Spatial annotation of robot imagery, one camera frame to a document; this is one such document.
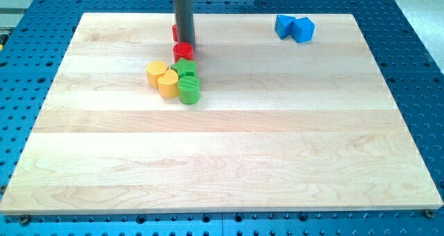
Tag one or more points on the red circle block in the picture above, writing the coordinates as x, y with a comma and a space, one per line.
183, 50

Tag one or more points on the green circle block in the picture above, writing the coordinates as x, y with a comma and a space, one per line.
189, 90

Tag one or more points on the green star block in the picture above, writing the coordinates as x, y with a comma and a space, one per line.
185, 67

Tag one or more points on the yellow hexagon block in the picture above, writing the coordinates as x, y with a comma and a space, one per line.
154, 70

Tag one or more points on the wooden board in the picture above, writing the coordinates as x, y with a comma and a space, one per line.
279, 126

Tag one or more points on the yellow heart block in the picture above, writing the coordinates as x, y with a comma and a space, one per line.
168, 84

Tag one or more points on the red block behind rod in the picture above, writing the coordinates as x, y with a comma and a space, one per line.
175, 32

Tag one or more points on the blue triangle block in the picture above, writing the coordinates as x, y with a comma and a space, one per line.
284, 25

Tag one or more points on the blue cube block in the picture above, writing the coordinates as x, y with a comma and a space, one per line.
302, 30

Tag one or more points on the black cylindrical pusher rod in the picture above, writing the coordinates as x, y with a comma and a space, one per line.
184, 12

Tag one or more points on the left board clamp screw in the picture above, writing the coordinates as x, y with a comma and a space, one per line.
24, 219

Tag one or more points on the board clamp screw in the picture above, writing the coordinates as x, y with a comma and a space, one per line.
24, 219
430, 214

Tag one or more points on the right board clamp screw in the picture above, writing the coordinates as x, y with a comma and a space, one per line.
430, 214

